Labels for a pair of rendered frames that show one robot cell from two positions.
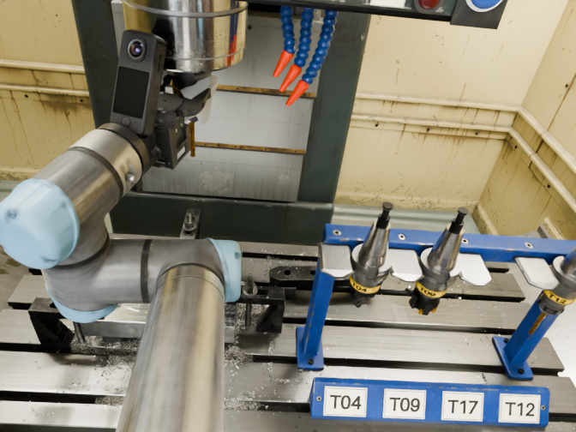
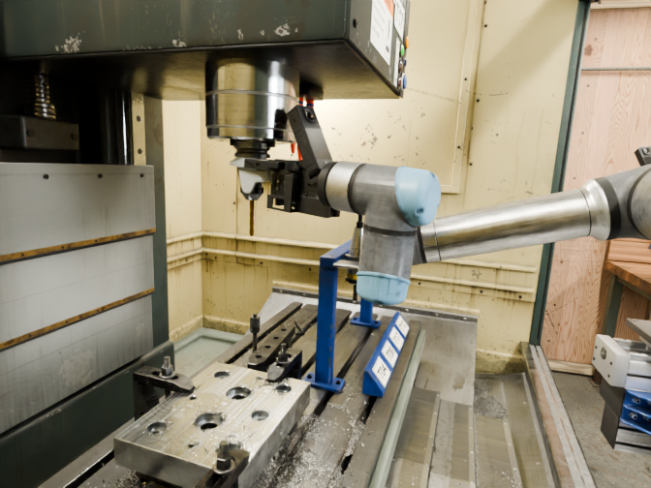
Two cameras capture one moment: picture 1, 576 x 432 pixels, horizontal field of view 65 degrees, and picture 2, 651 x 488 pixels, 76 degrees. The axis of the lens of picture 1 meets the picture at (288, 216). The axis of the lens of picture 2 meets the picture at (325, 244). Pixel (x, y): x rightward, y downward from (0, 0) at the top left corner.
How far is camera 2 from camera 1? 0.86 m
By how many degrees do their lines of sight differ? 65
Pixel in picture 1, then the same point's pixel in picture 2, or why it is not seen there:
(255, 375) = (335, 413)
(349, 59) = (159, 198)
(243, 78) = (99, 228)
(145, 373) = (517, 205)
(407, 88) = not seen: hidden behind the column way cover
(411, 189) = not seen: hidden behind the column
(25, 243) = (435, 196)
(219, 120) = (77, 285)
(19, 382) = not seen: outside the picture
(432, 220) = (187, 345)
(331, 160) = (163, 294)
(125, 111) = (322, 156)
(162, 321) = (477, 212)
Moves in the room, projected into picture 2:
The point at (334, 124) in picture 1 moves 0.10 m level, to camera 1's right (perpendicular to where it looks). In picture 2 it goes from (159, 259) to (184, 253)
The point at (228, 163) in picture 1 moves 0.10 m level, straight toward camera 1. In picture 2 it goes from (89, 336) to (125, 343)
